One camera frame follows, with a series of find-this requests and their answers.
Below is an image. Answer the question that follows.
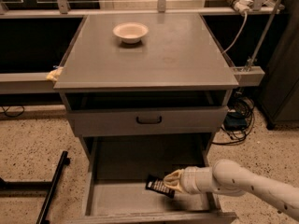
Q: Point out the grey drawer cabinet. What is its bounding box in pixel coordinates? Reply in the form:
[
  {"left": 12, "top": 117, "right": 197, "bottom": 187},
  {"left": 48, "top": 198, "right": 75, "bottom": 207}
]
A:
[{"left": 53, "top": 12, "right": 240, "bottom": 224}]

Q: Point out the black metal floor stand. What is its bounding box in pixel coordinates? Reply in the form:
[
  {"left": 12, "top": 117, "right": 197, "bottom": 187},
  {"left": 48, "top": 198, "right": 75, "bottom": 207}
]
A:
[{"left": 0, "top": 151, "right": 70, "bottom": 224}]

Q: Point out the dark cabinet right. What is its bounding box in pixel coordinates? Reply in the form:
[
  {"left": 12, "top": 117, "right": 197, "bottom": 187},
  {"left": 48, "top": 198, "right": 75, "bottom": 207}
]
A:
[{"left": 257, "top": 0, "right": 299, "bottom": 130}]

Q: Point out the thin metal rod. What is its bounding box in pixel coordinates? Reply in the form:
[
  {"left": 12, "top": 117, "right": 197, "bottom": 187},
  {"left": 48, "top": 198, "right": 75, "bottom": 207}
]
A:
[{"left": 243, "top": 0, "right": 282, "bottom": 72}]

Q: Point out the grey drawer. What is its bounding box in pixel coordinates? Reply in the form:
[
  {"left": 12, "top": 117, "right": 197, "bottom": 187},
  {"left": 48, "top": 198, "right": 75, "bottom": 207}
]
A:
[
  {"left": 67, "top": 106, "right": 227, "bottom": 137},
  {"left": 67, "top": 134, "right": 236, "bottom": 224}
]

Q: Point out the white bowl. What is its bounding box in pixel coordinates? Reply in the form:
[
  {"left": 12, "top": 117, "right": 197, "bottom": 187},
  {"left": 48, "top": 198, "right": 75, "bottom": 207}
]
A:
[{"left": 113, "top": 22, "right": 149, "bottom": 44}]

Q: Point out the black cable bundle on floor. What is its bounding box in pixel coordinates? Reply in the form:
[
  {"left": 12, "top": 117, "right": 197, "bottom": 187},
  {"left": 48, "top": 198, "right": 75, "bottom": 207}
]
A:
[{"left": 212, "top": 95, "right": 256, "bottom": 147}]

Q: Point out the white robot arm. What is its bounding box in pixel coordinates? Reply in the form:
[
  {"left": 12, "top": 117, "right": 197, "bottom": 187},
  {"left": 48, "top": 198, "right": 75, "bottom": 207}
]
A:
[{"left": 163, "top": 160, "right": 299, "bottom": 220}]

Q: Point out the black cable left floor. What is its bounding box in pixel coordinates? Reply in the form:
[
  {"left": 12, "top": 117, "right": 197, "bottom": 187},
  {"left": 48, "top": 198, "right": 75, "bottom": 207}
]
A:
[{"left": 0, "top": 105, "right": 26, "bottom": 118}]

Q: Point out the grey metal bracket right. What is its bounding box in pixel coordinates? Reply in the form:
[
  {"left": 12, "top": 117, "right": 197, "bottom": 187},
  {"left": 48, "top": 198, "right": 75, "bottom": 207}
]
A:
[{"left": 231, "top": 66, "right": 264, "bottom": 87}]

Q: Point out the black top drawer handle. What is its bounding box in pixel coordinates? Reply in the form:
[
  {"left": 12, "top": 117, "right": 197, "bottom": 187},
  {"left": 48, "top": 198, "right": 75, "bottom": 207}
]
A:
[{"left": 135, "top": 116, "right": 163, "bottom": 125}]

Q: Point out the blue box on floor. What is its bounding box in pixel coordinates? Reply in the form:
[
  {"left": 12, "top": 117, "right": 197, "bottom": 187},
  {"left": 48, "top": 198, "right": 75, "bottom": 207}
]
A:
[{"left": 223, "top": 112, "right": 248, "bottom": 131}]

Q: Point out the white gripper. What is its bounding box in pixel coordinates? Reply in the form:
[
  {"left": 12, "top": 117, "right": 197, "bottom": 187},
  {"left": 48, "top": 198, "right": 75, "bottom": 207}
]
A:
[{"left": 164, "top": 166, "right": 201, "bottom": 194}]

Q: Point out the grey top drawer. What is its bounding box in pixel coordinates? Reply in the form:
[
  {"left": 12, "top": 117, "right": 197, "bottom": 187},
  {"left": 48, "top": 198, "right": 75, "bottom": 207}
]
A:
[{"left": 67, "top": 106, "right": 227, "bottom": 137}]

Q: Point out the yellow tape wad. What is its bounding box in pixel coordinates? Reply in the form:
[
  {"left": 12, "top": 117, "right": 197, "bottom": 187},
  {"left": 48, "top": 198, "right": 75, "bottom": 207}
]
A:
[{"left": 46, "top": 67, "right": 63, "bottom": 82}]

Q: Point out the grey metal rail left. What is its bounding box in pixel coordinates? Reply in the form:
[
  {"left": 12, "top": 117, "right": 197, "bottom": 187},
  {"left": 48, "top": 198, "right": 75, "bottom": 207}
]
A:
[{"left": 0, "top": 73, "right": 55, "bottom": 94}]

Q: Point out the grey back frame beam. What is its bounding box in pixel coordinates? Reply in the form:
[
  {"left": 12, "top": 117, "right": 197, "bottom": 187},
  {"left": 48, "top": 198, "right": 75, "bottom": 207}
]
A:
[{"left": 0, "top": 6, "right": 286, "bottom": 20}]

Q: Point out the white power cable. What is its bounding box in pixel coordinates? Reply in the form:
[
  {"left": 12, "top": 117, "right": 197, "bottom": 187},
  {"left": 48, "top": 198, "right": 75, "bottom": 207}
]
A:
[{"left": 221, "top": 10, "right": 249, "bottom": 55}]

